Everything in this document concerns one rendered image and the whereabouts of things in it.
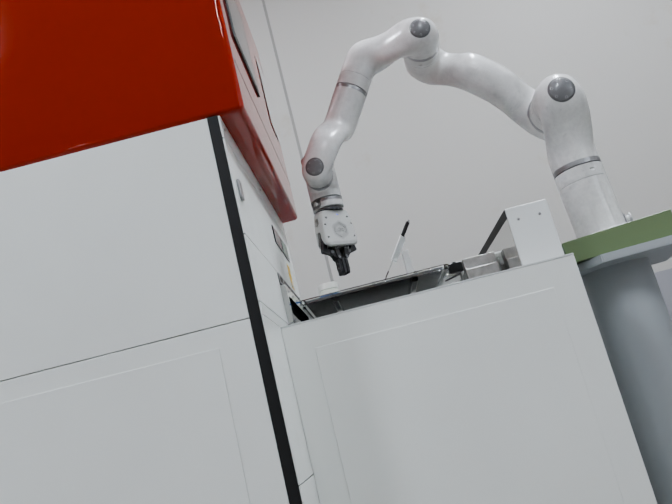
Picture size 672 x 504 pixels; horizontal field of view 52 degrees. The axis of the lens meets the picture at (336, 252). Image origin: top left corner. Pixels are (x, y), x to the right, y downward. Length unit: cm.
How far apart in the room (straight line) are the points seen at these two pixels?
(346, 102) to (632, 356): 95
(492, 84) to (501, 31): 188
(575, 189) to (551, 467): 69
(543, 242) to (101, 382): 94
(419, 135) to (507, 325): 221
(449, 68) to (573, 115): 36
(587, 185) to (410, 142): 186
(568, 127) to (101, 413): 124
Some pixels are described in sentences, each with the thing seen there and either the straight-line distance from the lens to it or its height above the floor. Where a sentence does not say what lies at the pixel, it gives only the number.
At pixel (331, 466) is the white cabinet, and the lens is 142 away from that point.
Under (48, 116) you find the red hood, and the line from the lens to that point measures 149.
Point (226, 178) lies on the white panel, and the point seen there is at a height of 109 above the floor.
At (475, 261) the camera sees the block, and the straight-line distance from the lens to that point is 171.
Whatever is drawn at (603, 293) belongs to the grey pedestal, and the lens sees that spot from 174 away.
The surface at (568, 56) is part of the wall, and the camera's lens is 369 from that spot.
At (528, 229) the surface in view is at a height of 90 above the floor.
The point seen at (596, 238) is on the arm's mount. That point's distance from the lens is 167.
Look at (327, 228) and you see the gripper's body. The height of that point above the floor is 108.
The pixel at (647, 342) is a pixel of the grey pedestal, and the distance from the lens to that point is 172.
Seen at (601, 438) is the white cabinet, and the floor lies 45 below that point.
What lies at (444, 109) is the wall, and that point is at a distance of 358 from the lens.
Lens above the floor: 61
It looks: 13 degrees up
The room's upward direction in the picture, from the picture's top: 14 degrees counter-clockwise
